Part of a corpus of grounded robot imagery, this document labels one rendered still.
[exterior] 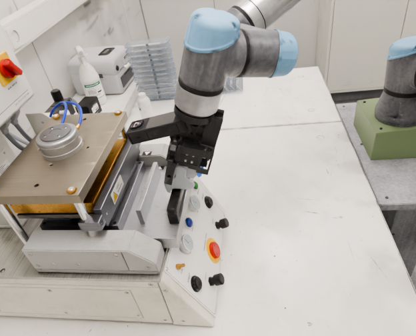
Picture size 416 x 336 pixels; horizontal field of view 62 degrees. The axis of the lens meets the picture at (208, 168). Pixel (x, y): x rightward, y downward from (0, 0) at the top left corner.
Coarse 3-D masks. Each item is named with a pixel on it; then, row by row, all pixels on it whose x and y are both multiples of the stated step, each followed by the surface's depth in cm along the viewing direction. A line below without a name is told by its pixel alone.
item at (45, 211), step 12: (120, 144) 76; (108, 156) 73; (108, 168) 70; (96, 180) 67; (96, 192) 64; (24, 204) 64; (36, 204) 64; (48, 204) 63; (60, 204) 63; (72, 204) 63; (24, 216) 66; (36, 216) 66; (48, 216) 66; (60, 216) 65; (72, 216) 65
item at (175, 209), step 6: (174, 192) 69; (180, 192) 69; (174, 198) 67; (180, 198) 68; (168, 204) 67; (174, 204) 66; (180, 204) 68; (168, 210) 65; (174, 210) 65; (168, 216) 66; (174, 216) 66; (174, 222) 67
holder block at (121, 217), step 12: (144, 168) 81; (132, 180) 76; (132, 192) 73; (120, 204) 70; (132, 204) 73; (120, 216) 68; (48, 228) 68; (60, 228) 68; (72, 228) 68; (108, 228) 66; (120, 228) 67
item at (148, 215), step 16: (144, 176) 80; (160, 176) 79; (144, 192) 70; (160, 192) 75; (144, 208) 68; (160, 208) 71; (128, 224) 69; (144, 224) 68; (160, 224) 68; (176, 224) 67; (160, 240) 65; (176, 240) 65
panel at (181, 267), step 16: (192, 192) 85; (208, 208) 89; (208, 224) 86; (208, 240) 83; (176, 256) 70; (192, 256) 75; (208, 256) 81; (176, 272) 68; (192, 272) 73; (208, 272) 78; (192, 288) 70; (208, 288) 76; (208, 304) 73
